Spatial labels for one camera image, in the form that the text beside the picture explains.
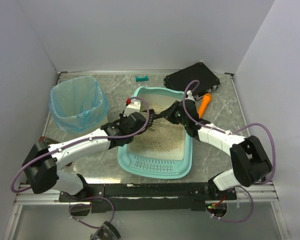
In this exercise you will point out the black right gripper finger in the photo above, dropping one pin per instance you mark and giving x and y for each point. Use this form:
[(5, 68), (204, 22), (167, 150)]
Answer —
[(170, 117), (172, 109)]

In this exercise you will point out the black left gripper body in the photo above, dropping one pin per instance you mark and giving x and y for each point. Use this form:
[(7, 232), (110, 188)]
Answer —
[(145, 120)]

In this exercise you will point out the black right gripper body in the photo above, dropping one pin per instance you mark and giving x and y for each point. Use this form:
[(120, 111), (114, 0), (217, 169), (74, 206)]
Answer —
[(172, 113)]

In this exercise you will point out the black litter scoop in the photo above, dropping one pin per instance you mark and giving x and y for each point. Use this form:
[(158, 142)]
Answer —
[(153, 116)]

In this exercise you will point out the white trash bin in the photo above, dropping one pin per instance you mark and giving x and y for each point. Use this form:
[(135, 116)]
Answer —
[(77, 107)]

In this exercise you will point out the teal litter box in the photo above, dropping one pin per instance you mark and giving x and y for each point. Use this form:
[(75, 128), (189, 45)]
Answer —
[(159, 99)]

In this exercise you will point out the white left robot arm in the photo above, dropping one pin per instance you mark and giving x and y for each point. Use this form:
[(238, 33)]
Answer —
[(44, 164)]

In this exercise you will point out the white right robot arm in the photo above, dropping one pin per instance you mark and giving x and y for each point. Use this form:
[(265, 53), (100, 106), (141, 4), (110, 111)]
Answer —
[(249, 160)]

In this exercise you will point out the beige cat litter pellets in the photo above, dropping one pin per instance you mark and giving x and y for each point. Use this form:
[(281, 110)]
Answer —
[(163, 140)]

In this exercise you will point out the brown metronome box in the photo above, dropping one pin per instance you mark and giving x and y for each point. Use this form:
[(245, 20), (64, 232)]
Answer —
[(47, 140)]

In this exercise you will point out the black hard case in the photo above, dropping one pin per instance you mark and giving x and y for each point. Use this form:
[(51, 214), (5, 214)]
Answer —
[(179, 80)]

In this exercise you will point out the small teal block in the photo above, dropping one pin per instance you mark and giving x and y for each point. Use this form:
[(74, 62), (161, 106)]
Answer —
[(144, 78)]

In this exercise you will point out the blue plastic bin liner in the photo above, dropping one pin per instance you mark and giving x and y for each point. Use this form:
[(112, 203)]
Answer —
[(77, 105)]

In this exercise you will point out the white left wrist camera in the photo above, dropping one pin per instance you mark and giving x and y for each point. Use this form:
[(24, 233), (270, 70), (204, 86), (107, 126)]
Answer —
[(132, 106)]

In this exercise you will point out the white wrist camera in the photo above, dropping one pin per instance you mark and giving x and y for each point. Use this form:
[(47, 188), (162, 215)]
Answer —
[(189, 96), (132, 106)]

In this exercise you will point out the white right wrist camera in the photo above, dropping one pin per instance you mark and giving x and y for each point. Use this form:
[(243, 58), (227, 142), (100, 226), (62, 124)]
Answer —
[(189, 96)]

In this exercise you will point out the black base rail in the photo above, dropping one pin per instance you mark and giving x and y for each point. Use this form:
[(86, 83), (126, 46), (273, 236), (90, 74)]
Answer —
[(149, 196)]

